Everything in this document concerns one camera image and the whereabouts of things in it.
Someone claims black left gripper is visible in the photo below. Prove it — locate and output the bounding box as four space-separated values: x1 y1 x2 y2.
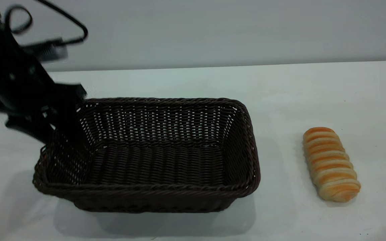
0 45 87 148

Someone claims black wicker basket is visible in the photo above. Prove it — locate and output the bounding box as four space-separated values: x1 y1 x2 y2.
32 97 261 214

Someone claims striped orange bread loaf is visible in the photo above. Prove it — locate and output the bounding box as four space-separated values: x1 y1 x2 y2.
303 127 361 203

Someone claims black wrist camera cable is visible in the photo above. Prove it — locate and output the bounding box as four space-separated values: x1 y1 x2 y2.
5 0 88 46

